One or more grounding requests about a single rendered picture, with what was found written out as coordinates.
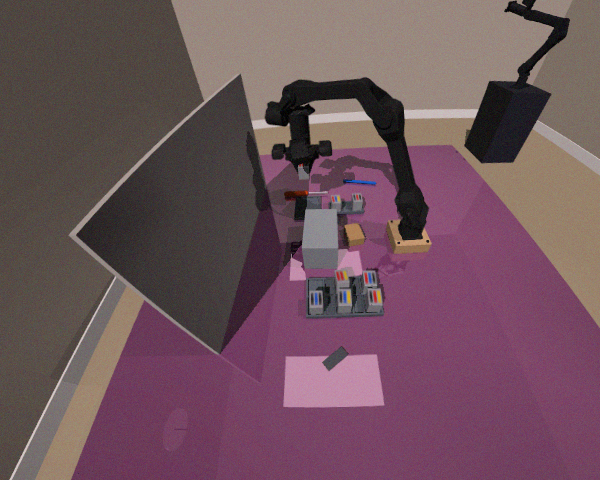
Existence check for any orange-handled screwdriver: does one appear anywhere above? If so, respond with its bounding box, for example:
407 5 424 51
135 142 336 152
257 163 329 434
284 190 328 197

